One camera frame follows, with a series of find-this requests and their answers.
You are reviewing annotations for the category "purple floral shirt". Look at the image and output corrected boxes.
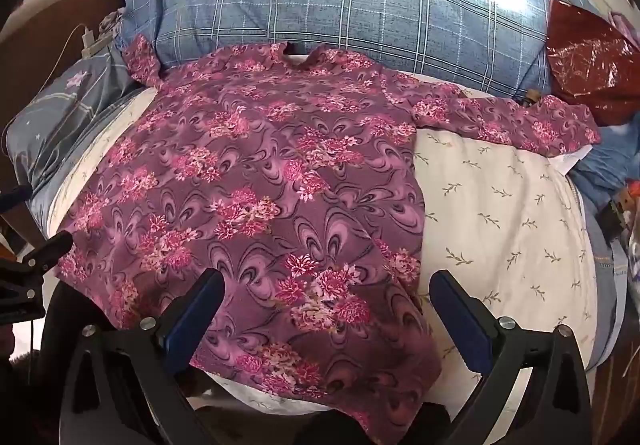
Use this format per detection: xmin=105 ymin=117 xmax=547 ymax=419
xmin=56 ymin=37 xmax=599 ymax=444

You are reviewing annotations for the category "white paper sheet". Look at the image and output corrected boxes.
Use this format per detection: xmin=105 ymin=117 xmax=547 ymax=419
xmin=549 ymin=145 xmax=592 ymax=176

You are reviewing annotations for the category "grey star-print pillow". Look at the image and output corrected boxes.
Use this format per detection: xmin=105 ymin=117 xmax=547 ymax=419
xmin=4 ymin=44 xmax=142 ymax=235

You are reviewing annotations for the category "blue denim garment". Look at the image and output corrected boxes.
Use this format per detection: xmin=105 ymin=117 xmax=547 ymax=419
xmin=568 ymin=114 xmax=639 ymax=214

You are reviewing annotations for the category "red plastic bag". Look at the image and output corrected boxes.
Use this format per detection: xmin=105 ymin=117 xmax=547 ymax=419
xmin=546 ymin=0 xmax=639 ymax=126

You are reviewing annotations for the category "white charger with cable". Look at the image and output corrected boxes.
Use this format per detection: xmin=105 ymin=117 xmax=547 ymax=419
xmin=0 ymin=22 xmax=106 ymax=162

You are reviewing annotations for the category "cream leaf-print bed sheet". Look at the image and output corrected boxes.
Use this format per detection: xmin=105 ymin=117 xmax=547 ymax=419
xmin=42 ymin=88 xmax=597 ymax=417

